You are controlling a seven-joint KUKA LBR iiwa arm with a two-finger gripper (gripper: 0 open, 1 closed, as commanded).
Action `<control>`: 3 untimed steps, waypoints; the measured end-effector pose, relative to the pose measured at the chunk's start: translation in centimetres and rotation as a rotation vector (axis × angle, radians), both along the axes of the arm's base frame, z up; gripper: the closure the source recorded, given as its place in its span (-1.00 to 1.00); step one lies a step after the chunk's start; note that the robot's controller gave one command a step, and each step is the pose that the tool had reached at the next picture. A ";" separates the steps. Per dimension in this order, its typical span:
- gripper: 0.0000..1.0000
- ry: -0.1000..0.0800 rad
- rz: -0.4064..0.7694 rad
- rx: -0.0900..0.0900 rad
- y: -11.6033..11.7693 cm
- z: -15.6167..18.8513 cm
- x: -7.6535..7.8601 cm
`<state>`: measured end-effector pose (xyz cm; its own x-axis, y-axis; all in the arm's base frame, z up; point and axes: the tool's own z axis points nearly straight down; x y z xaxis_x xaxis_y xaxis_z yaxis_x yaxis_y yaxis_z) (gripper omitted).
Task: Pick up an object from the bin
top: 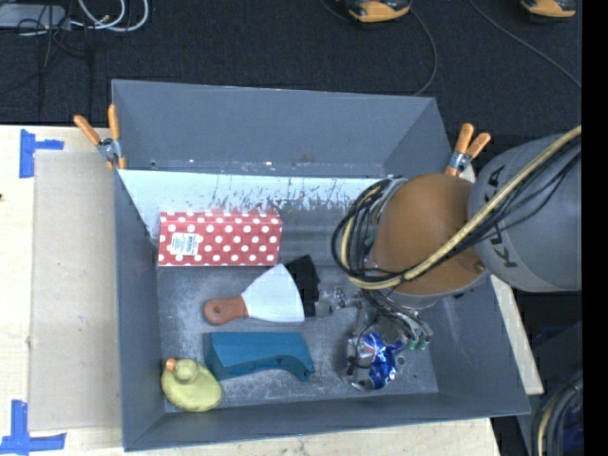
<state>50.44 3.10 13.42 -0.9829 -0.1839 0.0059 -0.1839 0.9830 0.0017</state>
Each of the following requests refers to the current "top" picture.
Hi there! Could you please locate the crushed blue drink can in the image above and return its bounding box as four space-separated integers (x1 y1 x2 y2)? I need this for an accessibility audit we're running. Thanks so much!
344 331 408 392

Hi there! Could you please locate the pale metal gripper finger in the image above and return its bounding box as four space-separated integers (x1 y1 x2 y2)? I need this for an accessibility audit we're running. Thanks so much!
320 286 356 305
313 301 353 319

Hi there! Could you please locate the grey metal bin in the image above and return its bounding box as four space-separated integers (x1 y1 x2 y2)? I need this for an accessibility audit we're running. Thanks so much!
109 79 532 453

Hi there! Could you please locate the teal blue shaped block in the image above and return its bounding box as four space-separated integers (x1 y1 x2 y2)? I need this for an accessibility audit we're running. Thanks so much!
202 330 316 383

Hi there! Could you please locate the yellow rubber duck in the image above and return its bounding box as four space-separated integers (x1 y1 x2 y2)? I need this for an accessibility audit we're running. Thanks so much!
160 356 224 413

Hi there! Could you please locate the red white-dotted box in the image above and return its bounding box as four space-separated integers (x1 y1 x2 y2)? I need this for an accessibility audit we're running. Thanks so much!
156 209 285 268

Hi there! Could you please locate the orange-handled white scraper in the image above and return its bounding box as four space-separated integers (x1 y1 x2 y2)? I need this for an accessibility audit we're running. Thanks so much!
202 262 306 327

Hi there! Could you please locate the black block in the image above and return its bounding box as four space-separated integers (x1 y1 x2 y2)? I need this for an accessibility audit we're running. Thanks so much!
286 254 322 318

